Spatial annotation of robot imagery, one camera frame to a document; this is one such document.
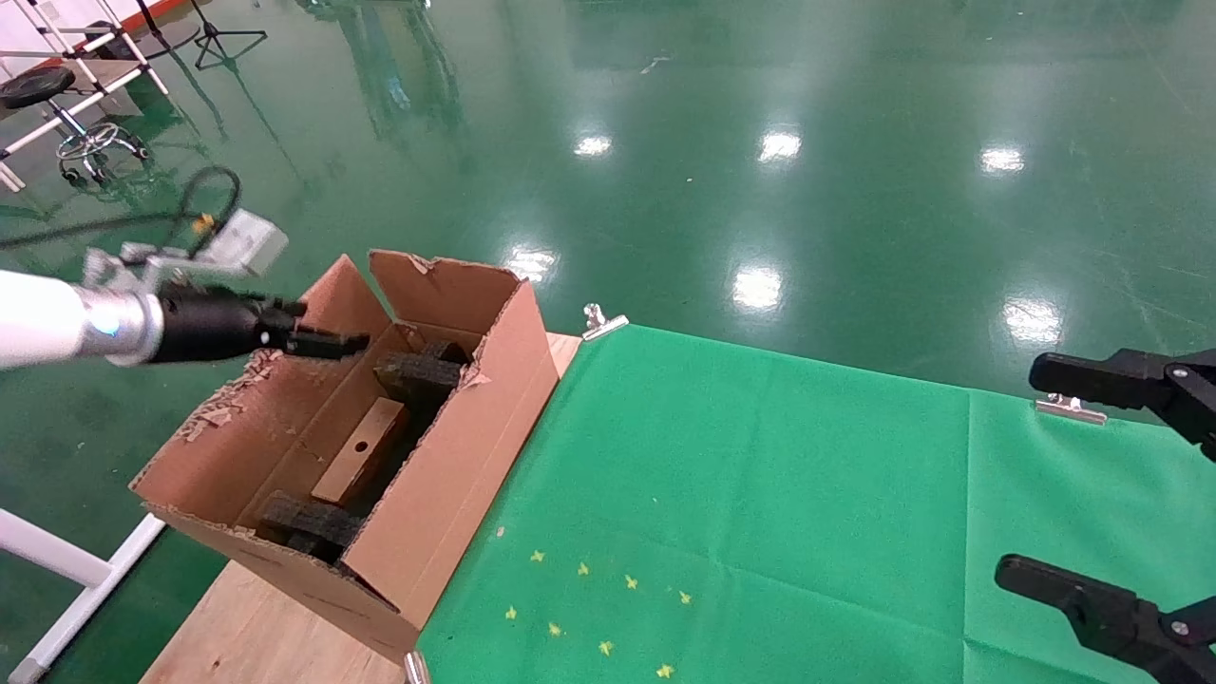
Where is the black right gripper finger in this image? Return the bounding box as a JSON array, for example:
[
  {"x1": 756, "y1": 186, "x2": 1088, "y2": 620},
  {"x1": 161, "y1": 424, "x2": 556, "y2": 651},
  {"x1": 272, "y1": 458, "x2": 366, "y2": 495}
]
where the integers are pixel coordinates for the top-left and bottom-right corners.
[
  {"x1": 1029, "y1": 349, "x2": 1216, "y2": 462},
  {"x1": 995, "y1": 556, "x2": 1216, "y2": 684}
]

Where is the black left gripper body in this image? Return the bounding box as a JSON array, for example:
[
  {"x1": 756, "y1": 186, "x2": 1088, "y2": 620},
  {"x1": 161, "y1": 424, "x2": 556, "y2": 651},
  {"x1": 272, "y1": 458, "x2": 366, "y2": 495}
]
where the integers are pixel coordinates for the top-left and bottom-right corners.
[{"x1": 152, "y1": 285, "x2": 291, "y2": 367}]

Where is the small cardboard box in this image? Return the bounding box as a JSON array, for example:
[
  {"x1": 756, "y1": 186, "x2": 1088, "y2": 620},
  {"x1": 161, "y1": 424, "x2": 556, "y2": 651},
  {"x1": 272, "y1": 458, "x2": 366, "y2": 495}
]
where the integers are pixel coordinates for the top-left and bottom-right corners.
[{"x1": 311, "y1": 397, "x2": 411, "y2": 504}]

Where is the large open cardboard carton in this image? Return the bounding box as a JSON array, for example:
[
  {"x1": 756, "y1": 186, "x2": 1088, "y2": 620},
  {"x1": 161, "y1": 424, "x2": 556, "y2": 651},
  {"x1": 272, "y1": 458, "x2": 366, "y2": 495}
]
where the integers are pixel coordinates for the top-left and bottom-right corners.
[{"x1": 130, "y1": 249, "x2": 561, "y2": 664}]

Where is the black foam insert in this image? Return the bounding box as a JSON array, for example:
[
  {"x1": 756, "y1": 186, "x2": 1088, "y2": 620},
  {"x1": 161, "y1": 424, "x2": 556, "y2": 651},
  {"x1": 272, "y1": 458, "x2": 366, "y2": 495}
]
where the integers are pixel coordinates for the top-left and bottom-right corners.
[
  {"x1": 373, "y1": 340, "x2": 473, "y2": 411},
  {"x1": 258, "y1": 489, "x2": 364, "y2": 563}
]

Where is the black tripod stand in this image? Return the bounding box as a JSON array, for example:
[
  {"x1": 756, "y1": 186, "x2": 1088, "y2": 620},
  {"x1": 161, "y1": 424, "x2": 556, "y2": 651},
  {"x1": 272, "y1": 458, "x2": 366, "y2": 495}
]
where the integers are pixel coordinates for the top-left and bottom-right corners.
[{"x1": 185, "y1": 0, "x2": 269, "y2": 72}]

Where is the black round-base stand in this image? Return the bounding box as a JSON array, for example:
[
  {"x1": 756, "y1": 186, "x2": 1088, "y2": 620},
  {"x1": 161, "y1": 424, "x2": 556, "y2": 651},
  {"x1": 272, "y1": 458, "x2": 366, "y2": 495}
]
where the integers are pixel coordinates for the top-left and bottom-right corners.
[{"x1": 84, "y1": 0, "x2": 202, "y2": 60}]

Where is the black round wheeled stool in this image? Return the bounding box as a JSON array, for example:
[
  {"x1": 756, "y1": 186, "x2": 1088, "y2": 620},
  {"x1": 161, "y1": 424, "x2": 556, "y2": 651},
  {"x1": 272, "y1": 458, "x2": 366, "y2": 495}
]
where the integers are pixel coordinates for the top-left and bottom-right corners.
[{"x1": 0, "y1": 65, "x2": 153, "y2": 186}]

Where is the green table cloth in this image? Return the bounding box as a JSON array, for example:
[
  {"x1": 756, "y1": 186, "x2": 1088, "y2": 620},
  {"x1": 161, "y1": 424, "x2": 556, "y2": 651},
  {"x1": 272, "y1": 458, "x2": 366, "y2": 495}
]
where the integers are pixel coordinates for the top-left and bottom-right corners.
[{"x1": 418, "y1": 323, "x2": 1216, "y2": 684}]

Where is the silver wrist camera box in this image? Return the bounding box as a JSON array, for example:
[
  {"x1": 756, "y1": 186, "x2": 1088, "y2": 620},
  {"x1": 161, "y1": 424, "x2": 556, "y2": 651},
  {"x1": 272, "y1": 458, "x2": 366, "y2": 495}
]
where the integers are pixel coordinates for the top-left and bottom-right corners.
[{"x1": 85, "y1": 209, "x2": 289, "y2": 286}]

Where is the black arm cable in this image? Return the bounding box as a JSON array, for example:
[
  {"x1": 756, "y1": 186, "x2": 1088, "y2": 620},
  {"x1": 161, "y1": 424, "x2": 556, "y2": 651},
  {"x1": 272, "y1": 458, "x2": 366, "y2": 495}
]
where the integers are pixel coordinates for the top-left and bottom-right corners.
[{"x1": 0, "y1": 166, "x2": 241, "y2": 253}]

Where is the white metal frame rack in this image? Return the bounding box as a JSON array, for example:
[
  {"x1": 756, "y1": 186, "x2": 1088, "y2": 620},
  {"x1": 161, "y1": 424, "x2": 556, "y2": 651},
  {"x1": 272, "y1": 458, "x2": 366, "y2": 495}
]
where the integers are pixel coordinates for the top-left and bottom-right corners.
[{"x1": 0, "y1": 0, "x2": 172, "y2": 191}]

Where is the white table leg frame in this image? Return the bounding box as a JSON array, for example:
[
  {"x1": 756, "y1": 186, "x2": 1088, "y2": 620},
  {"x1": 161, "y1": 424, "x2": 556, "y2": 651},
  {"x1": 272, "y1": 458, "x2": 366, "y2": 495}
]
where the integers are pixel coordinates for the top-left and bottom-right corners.
[{"x1": 0, "y1": 508, "x2": 167, "y2": 684}]

